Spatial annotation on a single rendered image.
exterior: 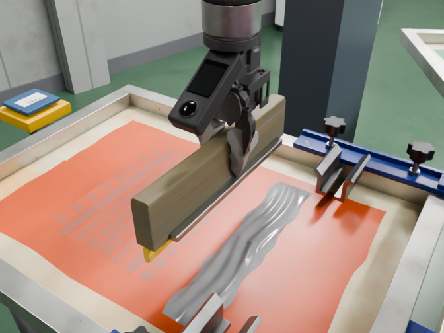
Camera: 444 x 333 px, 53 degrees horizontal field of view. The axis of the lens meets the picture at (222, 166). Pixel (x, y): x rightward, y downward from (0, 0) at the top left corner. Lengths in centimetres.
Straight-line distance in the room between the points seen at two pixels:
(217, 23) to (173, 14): 343
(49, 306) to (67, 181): 33
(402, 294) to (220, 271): 26
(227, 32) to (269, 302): 38
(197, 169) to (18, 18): 286
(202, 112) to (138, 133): 51
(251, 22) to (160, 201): 24
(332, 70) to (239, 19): 68
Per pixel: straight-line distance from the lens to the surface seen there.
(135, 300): 68
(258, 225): 76
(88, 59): 346
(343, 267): 73
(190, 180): 57
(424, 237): 77
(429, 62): 141
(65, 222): 82
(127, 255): 74
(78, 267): 74
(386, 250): 78
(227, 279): 68
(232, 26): 55
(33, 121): 116
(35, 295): 67
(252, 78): 61
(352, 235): 78
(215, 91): 55
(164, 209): 55
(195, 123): 53
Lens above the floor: 148
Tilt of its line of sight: 36 degrees down
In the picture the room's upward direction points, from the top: straight up
